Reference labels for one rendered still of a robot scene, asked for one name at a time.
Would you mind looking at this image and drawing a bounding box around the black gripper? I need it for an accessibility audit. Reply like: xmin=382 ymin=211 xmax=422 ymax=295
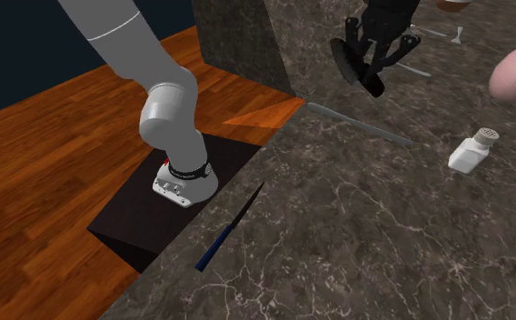
xmin=329 ymin=0 xmax=422 ymax=99

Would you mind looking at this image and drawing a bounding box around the blue handled black knife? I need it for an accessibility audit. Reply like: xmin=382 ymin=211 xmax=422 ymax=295
xmin=194 ymin=181 xmax=266 ymax=274

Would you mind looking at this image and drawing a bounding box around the grey table knife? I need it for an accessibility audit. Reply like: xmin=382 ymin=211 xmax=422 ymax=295
xmin=306 ymin=102 xmax=416 ymax=147

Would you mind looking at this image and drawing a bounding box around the white shaker with grey lid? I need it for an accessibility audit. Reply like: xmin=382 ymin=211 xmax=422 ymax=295
xmin=447 ymin=126 xmax=501 ymax=175

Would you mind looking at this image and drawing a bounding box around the brown bowl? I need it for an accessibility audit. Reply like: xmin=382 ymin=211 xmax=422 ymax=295
xmin=434 ymin=0 xmax=473 ymax=14

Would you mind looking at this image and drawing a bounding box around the dark robot stand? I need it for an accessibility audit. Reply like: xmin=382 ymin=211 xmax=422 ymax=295
xmin=86 ymin=133 xmax=263 ymax=275

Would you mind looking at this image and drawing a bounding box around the silver utensil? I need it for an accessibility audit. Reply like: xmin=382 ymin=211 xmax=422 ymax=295
xmin=394 ymin=61 xmax=432 ymax=79
xmin=410 ymin=24 xmax=449 ymax=39

